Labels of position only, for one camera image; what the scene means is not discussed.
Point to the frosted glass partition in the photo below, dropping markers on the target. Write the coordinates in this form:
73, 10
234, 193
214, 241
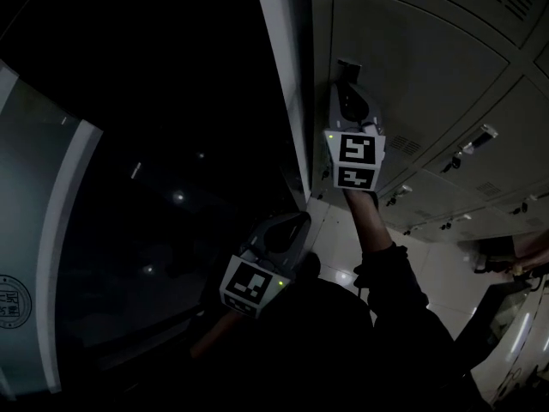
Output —
25, 195

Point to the person's right forearm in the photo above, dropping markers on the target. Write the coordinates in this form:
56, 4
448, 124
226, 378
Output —
369, 221

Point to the dark locker key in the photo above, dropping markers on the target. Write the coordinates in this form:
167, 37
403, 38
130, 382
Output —
391, 201
520, 209
451, 164
446, 225

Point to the grey metal locker cabinet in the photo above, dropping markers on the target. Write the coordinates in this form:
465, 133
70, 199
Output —
291, 58

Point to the white counter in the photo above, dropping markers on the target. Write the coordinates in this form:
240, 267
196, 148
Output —
519, 341

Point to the grey metal locker door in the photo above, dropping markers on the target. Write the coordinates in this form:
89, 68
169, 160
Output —
429, 80

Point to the small grey locker door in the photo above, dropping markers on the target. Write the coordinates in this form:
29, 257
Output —
437, 195

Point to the person's left forearm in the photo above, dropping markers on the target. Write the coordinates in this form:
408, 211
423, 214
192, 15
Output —
214, 335

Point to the person's dark clothing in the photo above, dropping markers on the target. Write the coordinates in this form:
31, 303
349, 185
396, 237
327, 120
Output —
309, 350

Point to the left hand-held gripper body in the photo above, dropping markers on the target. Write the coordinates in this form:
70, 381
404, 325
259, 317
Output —
251, 283

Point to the round logo sticker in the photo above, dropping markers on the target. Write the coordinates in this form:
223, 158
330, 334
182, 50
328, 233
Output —
15, 302

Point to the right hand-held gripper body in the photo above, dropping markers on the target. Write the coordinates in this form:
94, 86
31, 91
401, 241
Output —
358, 155

